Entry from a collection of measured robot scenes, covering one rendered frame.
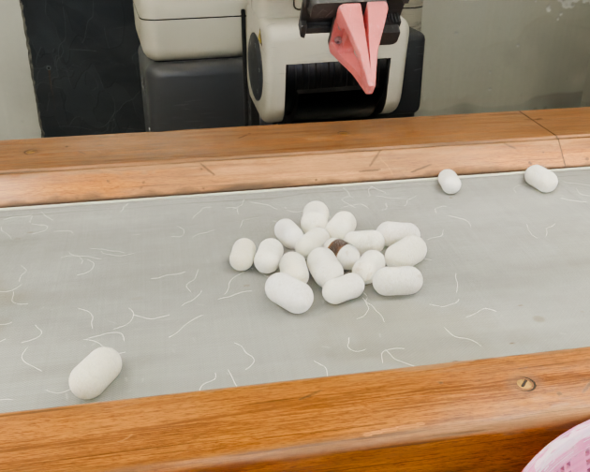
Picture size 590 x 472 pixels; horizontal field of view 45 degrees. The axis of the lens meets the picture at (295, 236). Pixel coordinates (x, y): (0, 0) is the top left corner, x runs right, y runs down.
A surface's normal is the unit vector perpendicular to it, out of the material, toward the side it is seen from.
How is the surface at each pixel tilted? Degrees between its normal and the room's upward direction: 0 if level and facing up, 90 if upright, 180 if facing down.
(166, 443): 0
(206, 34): 90
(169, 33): 90
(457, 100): 89
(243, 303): 0
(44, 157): 0
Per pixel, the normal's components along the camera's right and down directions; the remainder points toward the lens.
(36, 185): 0.12, -0.31
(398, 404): 0.00, -0.89
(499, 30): 0.26, 0.44
